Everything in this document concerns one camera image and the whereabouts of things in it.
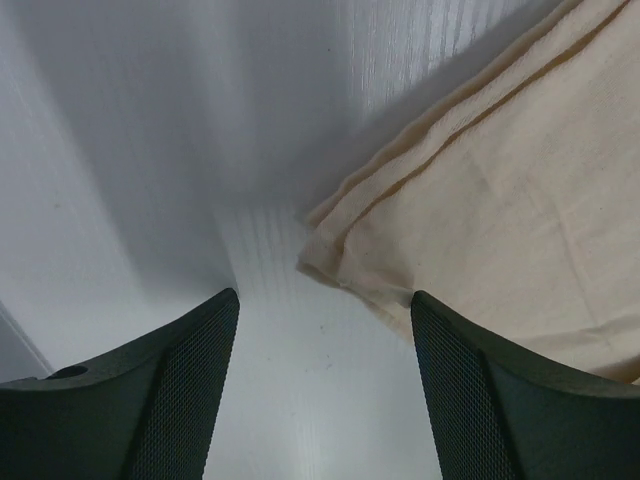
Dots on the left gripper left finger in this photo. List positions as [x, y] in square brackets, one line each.
[145, 410]

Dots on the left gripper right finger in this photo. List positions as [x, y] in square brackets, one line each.
[500, 411]

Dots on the beige cloth mat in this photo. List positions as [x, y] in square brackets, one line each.
[515, 200]

